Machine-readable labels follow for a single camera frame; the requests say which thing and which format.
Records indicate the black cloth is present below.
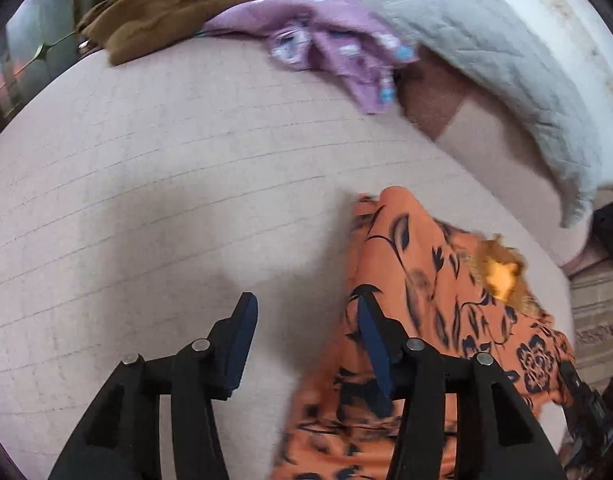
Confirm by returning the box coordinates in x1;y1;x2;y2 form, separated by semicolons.
591;200;613;266

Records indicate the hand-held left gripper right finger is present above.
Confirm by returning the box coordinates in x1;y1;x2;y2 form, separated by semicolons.
358;296;567;480

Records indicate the pink quilted mattress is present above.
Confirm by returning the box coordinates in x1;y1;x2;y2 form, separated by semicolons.
0;35;575;480

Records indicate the orange floral cloth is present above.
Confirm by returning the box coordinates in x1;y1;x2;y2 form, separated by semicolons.
274;186;577;480

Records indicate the pink bolster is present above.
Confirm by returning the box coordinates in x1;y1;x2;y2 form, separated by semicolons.
397;45;602;271

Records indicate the purple printed cloth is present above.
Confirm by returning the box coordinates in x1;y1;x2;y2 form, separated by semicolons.
201;0;420;116

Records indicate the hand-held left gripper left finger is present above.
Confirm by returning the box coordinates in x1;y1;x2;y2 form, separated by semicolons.
49;292;258;480

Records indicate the striped beige cushion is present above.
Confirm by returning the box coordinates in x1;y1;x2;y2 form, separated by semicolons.
569;265;613;376

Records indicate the wooden door with glass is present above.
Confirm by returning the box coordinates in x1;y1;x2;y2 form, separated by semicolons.
0;0;104;128

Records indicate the grey quilted pillow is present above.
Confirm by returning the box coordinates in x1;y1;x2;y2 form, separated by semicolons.
311;0;613;228

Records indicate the brown cloth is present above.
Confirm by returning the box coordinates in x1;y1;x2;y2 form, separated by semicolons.
76;0;337;67

